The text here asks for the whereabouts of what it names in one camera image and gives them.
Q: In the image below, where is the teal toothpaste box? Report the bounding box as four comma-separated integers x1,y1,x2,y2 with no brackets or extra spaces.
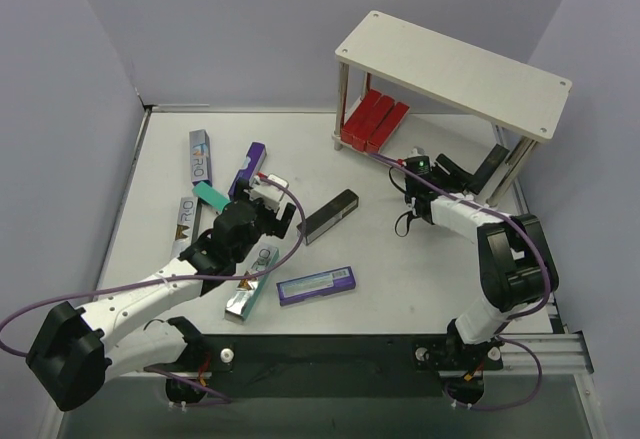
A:
193,182,230,213

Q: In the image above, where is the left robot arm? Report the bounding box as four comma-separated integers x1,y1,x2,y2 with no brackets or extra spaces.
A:
26,173,300,412

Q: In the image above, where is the purple toothpaste box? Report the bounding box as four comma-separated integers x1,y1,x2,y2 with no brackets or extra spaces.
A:
228,142,267,199
276,266,356,307

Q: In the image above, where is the white two-tier shelf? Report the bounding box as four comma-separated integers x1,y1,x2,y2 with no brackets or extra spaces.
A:
333,11,572,206

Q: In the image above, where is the silver rio box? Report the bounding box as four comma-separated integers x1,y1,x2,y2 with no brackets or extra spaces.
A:
189,129,213,186
224,242,279,324
170,196,202,259

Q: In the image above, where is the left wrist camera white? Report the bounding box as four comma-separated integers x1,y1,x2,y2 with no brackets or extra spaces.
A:
249,174,289,213

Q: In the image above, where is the silver Rio box bottom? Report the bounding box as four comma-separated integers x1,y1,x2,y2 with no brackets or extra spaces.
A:
224,242,279,324

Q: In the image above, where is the silver Rio box top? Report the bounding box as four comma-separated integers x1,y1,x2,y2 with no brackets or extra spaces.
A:
189,129,213,186

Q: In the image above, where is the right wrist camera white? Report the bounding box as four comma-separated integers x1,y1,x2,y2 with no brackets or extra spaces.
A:
408,147,425,158

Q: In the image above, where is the red toothpaste box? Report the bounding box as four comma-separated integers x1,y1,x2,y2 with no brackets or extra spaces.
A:
352,95,395,152
365,102,409,153
340,90,382,144

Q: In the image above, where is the aluminium frame rail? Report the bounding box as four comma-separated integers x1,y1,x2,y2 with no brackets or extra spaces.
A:
37,104,596,439

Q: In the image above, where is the purple toothpaste box flat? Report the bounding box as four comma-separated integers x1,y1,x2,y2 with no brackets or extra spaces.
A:
276,266,356,307

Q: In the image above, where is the silver Rio box left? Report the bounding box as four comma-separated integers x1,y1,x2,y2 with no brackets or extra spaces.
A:
170,196,202,259

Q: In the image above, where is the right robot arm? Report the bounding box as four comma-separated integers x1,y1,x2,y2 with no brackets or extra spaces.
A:
399,148,559,367

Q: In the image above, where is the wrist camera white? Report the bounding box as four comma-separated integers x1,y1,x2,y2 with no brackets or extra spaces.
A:
249,174,289,213
408,147,425,158

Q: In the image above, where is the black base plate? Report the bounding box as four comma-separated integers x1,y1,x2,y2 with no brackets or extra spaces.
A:
143,333,501,400

